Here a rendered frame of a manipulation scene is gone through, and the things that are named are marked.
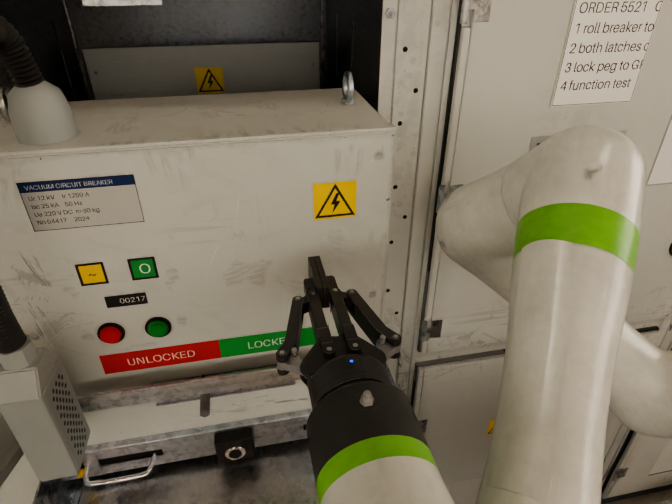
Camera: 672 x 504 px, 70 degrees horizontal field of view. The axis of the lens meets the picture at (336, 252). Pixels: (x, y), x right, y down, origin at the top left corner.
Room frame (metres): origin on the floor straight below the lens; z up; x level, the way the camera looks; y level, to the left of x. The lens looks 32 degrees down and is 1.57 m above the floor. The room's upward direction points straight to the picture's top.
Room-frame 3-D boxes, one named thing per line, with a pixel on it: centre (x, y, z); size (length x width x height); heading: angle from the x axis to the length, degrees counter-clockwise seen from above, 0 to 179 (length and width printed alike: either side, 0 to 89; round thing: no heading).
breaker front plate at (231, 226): (0.51, 0.17, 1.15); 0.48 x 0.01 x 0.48; 102
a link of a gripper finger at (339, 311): (0.39, -0.01, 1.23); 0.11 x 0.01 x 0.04; 10
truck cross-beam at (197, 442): (0.52, 0.17, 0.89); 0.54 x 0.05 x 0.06; 102
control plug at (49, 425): (0.40, 0.36, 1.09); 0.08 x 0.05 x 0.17; 12
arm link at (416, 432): (0.25, -0.02, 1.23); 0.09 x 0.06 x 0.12; 101
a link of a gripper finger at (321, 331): (0.38, 0.02, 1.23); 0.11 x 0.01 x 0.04; 13
